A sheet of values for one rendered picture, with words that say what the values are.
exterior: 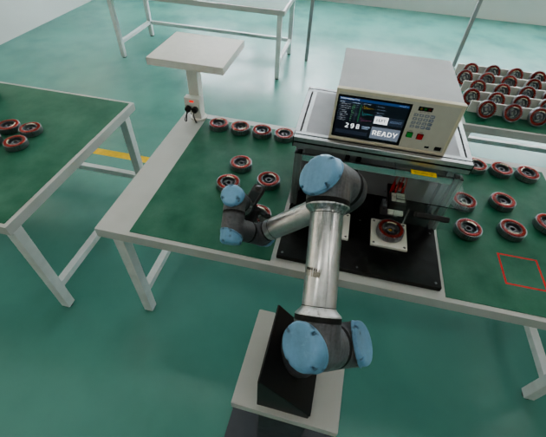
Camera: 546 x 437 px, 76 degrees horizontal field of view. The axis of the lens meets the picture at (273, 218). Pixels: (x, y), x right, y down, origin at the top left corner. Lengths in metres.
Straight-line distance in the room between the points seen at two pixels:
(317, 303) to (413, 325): 1.48
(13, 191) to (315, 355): 1.59
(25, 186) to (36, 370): 0.94
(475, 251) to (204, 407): 1.44
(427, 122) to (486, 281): 0.67
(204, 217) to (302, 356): 0.90
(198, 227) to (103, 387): 0.99
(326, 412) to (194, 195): 1.05
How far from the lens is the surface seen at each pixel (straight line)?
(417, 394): 2.12
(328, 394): 1.20
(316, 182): 0.88
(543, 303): 1.69
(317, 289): 0.85
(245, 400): 1.17
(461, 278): 1.58
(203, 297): 2.20
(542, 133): 2.76
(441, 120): 1.39
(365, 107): 1.34
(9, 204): 1.94
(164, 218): 1.59
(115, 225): 1.63
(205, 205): 1.62
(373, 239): 1.51
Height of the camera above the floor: 1.87
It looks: 47 degrees down
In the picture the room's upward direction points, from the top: 4 degrees clockwise
